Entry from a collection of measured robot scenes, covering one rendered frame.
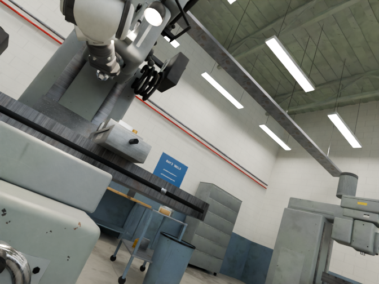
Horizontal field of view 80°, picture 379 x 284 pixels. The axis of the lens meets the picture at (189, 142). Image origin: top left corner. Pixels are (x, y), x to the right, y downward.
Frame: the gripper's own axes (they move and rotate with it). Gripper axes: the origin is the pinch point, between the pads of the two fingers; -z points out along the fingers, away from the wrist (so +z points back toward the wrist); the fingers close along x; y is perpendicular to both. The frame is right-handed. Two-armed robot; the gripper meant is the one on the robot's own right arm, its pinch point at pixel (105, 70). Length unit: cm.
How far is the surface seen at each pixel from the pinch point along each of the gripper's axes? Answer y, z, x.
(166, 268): 88, -187, -99
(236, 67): -238, -229, -93
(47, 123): 31.5, 12.3, 0.7
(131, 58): -7.7, 4.4, -7.4
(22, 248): 57, 36, -20
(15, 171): 47, 24, -5
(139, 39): -15.8, 7.1, -7.0
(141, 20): -20.4, 12.1, -5.3
